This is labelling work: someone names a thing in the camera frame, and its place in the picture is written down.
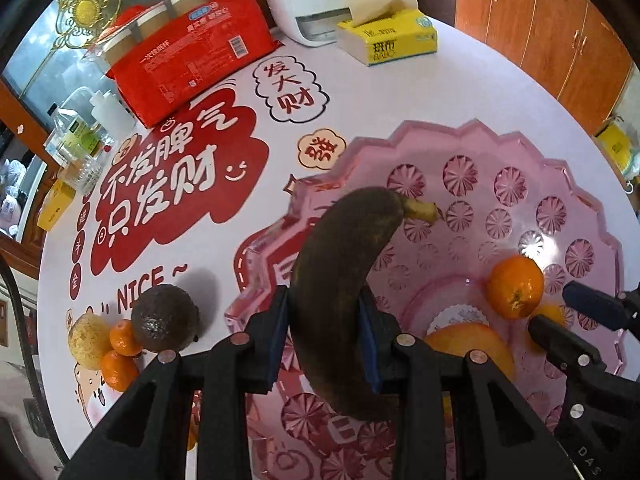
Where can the yellow cardboard box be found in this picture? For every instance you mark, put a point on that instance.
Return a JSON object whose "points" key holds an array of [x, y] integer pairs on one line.
{"points": [[55, 205]]}

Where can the dark green avocado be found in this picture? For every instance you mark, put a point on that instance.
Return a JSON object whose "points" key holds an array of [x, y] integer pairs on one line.
{"points": [[165, 317]]}

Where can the pink plastic fruit plate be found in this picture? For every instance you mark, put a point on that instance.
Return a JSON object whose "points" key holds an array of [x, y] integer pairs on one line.
{"points": [[475, 175]]}

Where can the dark brown overripe banana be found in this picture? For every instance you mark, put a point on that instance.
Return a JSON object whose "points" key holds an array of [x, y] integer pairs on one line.
{"points": [[340, 260]]}

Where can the brown wooden cabinet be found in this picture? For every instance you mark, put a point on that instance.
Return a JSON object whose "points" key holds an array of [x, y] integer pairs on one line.
{"points": [[540, 25]]}

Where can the printed table mat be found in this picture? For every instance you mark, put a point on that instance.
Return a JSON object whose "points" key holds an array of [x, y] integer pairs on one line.
{"points": [[360, 90]]}

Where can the large yellow orange citrus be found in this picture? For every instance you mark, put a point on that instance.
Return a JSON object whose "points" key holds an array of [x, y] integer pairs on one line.
{"points": [[470, 345]]}

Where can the clear glass jar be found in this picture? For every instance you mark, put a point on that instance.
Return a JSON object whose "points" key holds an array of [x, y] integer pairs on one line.
{"points": [[80, 172]]}

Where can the yellow tissue pack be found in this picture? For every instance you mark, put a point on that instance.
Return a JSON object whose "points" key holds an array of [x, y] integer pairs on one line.
{"points": [[395, 40]]}

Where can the white squeeze bottle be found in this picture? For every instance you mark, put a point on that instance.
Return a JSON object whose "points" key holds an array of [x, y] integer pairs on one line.
{"points": [[110, 112]]}

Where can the yellow speckled pear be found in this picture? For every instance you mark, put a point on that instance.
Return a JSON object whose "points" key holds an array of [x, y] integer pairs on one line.
{"points": [[89, 342]]}

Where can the white countertop appliance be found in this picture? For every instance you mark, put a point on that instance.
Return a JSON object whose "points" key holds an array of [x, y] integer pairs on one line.
{"points": [[320, 0]]}

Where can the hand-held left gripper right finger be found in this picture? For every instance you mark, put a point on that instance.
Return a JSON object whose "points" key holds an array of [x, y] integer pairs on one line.
{"points": [[371, 345]]}

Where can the small orange tangerine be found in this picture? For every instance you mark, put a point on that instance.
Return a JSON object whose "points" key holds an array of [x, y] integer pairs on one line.
{"points": [[515, 285], [125, 337], [119, 370]]}

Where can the brown wooden sideboard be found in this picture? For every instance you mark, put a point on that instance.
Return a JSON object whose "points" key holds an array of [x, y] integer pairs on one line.
{"points": [[20, 120]]}

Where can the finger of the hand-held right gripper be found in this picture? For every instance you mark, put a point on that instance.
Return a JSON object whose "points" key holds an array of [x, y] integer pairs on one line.
{"points": [[565, 345], [595, 305]]}

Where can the gold metal ornament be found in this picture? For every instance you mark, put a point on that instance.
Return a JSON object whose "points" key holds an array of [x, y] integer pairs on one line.
{"points": [[85, 7]]}

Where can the red paper cup pack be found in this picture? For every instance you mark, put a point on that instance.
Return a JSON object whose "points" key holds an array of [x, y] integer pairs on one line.
{"points": [[190, 60]]}

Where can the yellow plastic bag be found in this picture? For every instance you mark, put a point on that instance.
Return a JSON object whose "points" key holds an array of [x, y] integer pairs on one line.
{"points": [[614, 145]]}

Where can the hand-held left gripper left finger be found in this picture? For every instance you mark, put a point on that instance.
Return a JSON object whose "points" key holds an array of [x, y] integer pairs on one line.
{"points": [[274, 345]]}

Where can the clear bottle with green label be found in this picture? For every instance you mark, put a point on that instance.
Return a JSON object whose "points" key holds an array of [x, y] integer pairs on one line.
{"points": [[75, 135]]}

